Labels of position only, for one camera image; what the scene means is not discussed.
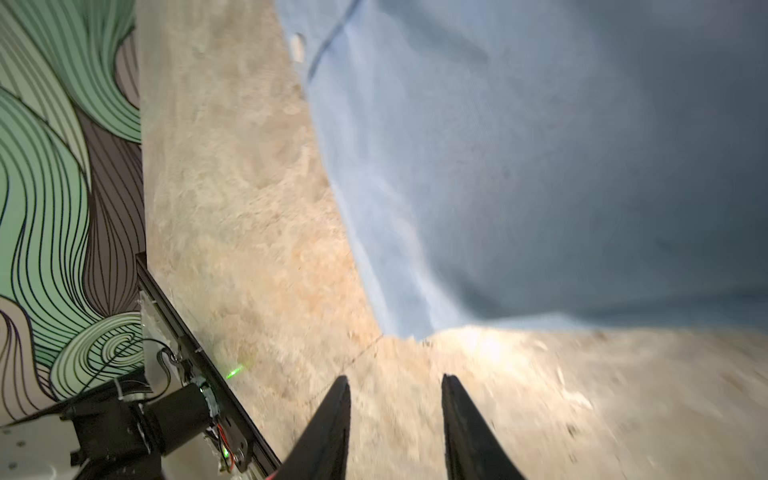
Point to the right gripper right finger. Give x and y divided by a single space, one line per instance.
471 449

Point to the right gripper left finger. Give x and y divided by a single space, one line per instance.
321 451

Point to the light blue long sleeve shirt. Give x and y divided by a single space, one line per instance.
544 164

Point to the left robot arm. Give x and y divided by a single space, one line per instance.
120 431

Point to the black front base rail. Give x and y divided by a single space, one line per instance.
251 450

